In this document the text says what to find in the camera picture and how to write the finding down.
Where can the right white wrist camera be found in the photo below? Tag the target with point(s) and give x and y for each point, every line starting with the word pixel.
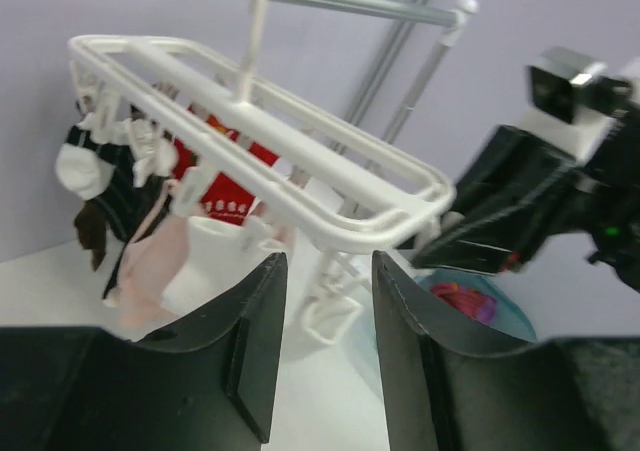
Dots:
pixel 572 100

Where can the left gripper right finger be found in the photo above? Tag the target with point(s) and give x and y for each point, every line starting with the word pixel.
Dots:
pixel 452 383

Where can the white plastic clip hanger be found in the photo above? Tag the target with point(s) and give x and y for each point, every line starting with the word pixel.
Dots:
pixel 348 192

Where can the teal plastic basket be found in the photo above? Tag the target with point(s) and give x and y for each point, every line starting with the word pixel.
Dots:
pixel 360 342

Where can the pink sock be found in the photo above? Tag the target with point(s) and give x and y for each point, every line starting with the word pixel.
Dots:
pixel 153 257

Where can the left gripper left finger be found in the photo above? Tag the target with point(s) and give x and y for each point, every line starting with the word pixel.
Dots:
pixel 204 382

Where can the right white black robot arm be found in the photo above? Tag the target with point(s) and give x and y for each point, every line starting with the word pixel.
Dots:
pixel 611 205

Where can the white metal drying rack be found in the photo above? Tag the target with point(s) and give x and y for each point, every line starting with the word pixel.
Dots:
pixel 405 15

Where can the red sock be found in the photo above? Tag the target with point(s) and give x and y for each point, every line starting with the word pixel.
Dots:
pixel 225 200

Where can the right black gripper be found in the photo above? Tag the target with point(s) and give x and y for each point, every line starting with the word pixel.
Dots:
pixel 518 192

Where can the brown striped sock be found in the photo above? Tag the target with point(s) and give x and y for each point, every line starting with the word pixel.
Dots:
pixel 91 232

